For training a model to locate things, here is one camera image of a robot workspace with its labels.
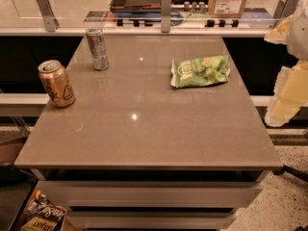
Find middle metal glass bracket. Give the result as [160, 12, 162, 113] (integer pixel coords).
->
[161, 0, 171, 33]

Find green jalapeno chip bag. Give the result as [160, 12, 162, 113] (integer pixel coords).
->
[171, 55, 231, 89]

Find upper grey drawer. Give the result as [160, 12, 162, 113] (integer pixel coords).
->
[38, 181, 262, 208]

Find orange soda can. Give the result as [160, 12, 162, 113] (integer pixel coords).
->
[38, 60, 75, 108]

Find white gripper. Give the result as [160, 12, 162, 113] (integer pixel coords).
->
[264, 0, 308, 127]

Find left metal glass bracket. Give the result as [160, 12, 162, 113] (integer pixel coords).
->
[36, 0, 59, 32]

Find snack bags in box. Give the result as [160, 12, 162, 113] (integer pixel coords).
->
[20, 190, 77, 231]

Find grey drawer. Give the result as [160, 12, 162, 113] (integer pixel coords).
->
[68, 212, 235, 230]
[38, 181, 262, 208]

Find silver energy drink can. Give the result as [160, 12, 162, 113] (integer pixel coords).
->
[86, 27, 109, 70]

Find cardboard box with label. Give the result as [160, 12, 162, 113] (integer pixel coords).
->
[208, 0, 247, 18]

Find metal glass bracket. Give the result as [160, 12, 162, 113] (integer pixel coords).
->
[161, 0, 171, 33]
[273, 0, 299, 22]
[36, 0, 59, 32]

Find right metal glass bracket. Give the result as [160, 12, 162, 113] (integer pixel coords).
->
[273, 0, 299, 22]

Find lower grey drawer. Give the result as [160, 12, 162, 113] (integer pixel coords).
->
[68, 212, 235, 230]

